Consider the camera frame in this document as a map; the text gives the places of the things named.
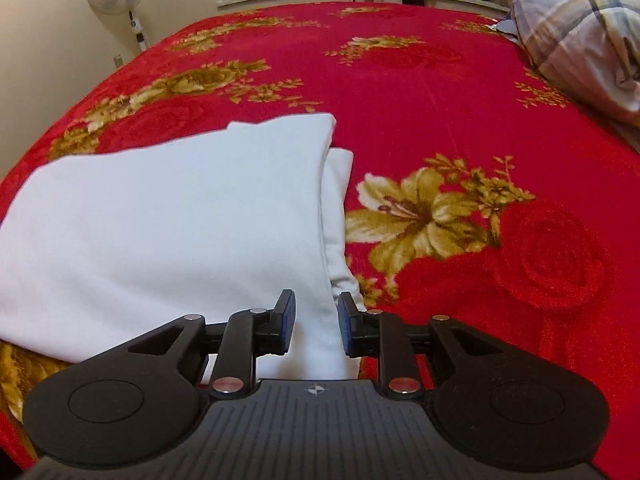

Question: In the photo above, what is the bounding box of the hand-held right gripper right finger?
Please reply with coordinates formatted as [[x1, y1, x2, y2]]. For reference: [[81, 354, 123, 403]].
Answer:
[[337, 291, 506, 403]]

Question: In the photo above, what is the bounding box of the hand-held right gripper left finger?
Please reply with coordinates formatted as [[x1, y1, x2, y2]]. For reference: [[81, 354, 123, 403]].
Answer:
[[127, 289, 297, 402]]

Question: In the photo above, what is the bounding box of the white garment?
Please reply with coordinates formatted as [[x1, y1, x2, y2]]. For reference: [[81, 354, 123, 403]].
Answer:
[[0, 112, 366, 381]]

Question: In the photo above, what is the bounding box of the red floral blanket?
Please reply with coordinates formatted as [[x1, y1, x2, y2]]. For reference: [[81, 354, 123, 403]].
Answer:
[[0, 2, 640, 480]]

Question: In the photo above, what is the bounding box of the plaid quilt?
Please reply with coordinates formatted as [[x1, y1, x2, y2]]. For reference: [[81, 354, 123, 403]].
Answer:
[[505, 0, 640, 126]]

